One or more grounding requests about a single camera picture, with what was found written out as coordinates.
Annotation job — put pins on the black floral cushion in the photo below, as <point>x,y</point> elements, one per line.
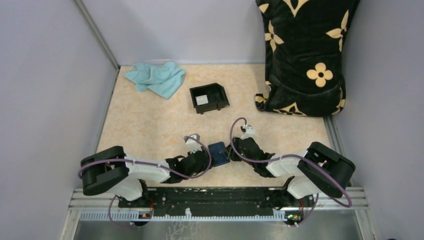
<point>304,41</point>

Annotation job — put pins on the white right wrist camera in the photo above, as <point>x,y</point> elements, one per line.
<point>247,132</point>

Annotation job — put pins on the light blue cloth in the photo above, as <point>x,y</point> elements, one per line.
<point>163,80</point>

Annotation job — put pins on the black plastic card box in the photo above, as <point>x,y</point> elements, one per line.
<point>216,94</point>

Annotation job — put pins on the blue leather card holder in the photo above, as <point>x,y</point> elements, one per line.
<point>218,153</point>

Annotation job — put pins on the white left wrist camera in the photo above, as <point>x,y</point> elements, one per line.
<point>191,142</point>

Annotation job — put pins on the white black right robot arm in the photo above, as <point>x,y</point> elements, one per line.
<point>317,170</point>

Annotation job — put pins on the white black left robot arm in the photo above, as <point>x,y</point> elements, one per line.
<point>113,171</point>

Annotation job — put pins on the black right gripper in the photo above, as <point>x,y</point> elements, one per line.
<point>233,156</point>

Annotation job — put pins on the grey credit card stack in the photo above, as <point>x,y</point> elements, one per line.
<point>201,100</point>

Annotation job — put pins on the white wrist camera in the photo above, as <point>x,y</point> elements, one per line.
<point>247,132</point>
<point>191,142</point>

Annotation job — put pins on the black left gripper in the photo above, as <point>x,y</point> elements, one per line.
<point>204,167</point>

